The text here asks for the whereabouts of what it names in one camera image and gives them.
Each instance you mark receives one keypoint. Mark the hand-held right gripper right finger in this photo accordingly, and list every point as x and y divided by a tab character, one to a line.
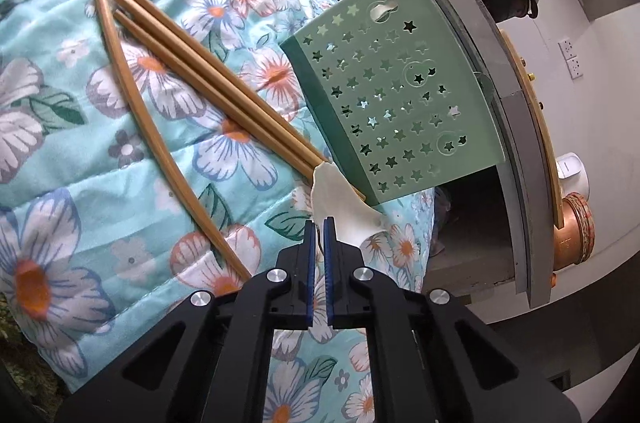
329	273

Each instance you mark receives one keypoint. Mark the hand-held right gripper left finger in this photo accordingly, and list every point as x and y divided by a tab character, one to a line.
310	273

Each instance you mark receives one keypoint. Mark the white ceramic soup spoon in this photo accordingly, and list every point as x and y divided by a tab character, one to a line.
335	198

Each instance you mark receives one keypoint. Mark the green star-cutout utensil holder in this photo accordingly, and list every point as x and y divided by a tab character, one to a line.
400	103

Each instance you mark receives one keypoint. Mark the tan wooden chopstick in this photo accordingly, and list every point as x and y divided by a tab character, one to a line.
137	113
200	84
200	53
200	68

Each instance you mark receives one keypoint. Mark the round wooden board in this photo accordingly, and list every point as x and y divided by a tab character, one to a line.
537	123

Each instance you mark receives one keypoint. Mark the small orange fruit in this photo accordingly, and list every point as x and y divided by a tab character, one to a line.
552	280

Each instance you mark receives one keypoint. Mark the copper pot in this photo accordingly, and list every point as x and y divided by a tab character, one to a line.
575	233

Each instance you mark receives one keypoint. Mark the white plastic appliance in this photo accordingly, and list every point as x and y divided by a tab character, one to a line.
570	170

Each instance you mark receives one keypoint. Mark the floral turquoise blanket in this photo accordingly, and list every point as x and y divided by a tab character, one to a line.
75	143

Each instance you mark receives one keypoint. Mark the white wall socket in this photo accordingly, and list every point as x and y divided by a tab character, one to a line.
565	46
575	67

